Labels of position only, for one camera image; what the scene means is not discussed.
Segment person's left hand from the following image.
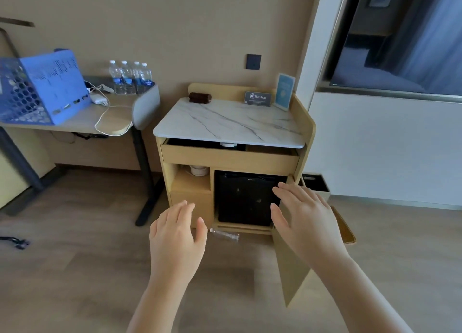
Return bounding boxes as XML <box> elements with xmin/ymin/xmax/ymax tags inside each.
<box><xmin>149</xmin><ymin>200</ymin><xmax>208</xmax><ymax>274</ymax></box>

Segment person's right hand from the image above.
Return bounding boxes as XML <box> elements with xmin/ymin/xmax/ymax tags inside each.
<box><xmin>270</xmin><ymin>181</ymin><xmax>350</xmax><ymax>269</ymax></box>

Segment person's left forearm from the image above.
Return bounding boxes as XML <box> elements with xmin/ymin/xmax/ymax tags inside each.
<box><xmin>126</xmin><ymin>264</ymin><xmax>203</xmax><ymax>333</ymax></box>

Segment person's right forearm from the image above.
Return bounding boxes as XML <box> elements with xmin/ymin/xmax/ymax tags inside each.
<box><xmin>306</xmin><ymin>253</ymin><xmax>414</xmax><ymax>333</ymax></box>

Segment clear empty plastic bottle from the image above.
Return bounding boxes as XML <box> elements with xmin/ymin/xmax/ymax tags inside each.
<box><xmin>209</xmin><ymin>228</ymin><xmax>240</xmax><ymax>242</ymax></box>

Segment white bin with black inside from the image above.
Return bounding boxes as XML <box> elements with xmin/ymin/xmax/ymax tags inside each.
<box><xmin>299</xmin><ymin>174</ymin><xmax>331</xmax><ymax>201</ymax></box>

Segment brown woven tray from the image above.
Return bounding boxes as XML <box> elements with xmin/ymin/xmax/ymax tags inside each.
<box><xmin>330</xmin><ymin>205</ymin><xmax>357</xmax><ymax>245</ymax></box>

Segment black mini fridge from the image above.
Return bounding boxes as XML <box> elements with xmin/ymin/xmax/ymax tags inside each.
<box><xmin>215</xmin><ymin>170</ymin><xmax>288</xmax><ymax>227</ymax></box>

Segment wooden cabinet door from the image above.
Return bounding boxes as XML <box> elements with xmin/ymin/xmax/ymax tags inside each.
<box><xmin>271</xmin><ymin>176</ymin><xmax>313</xmax><ymax>308</ymax></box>

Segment wooden cabinet with marble top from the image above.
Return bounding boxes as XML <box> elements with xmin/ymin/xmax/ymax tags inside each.
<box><xmin>153</xmin><ymin>83</ymin><xmax>317</xmax><ymax>236</ymax></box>

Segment black sign card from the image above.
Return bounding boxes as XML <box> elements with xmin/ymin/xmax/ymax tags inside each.
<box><xmin>244</xmin><ymin>91</ymin><xmax>272</xmax><ymax>107</ymax></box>

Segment blue standing card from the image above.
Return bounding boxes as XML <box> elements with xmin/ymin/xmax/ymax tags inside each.
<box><xmin>274</xmin><ymin>73</ymin><xmax>296</xmax><ymax>111</ymax></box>

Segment beige desk with black legs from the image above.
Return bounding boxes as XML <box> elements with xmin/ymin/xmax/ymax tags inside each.
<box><xmin>0</xmin><ymin>77</ymin><xmax>161</xmax><ymax>227</ymax></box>

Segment water bottle with blue label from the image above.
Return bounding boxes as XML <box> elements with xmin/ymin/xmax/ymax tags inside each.
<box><xmin>132</xmin><ymin>62</ymin><xmax>143</xmax><ymax>95</ymax></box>
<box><xmin>140</xmin><ymin>63</ymin><xmax>154</xmax><ymax>94</ymax></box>
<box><xmin>109</xmin><ymin>60</ymin><xmax>125</xmax><ymax>95</ymax></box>
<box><xmin>120</xmin><ymin>60</ymin><xmax>135</xmax><ymax>95</ymax></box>

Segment black television screen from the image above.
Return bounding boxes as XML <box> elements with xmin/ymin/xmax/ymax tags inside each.
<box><xmin>316</xmin><ymin>0</ymin><xmax>462</xmax><ymax>102</ymax></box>

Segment blue perforated basket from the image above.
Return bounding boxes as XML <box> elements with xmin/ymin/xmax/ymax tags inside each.
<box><xmin>0</xmin><ymin>49</ymin><xmax>92</xmax><ymax>126</ymax></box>

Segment white cable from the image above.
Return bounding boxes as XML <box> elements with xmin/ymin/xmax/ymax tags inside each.
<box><xmin>84</xmin><ymin>81</ymin><xmax>133</xmax><ymax>137</ymax></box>

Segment black cables under desk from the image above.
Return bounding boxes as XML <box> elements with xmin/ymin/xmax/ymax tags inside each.
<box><xmin>51</xmin><ymin>131</ymin><xmax>109</xmax><ymax>144</ymax></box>

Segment black cable on floor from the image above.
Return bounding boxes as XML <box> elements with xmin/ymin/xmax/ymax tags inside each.
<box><xmin>0</xmin><ymin>236</ymin><xmax>31</xmax><ymax>250</ymax></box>

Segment brown wall shelf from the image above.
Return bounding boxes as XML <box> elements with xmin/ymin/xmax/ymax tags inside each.
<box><xmin>0</xmin><ymin>17</ymin><xmax>35</xmax><ymax>28</ymax></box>

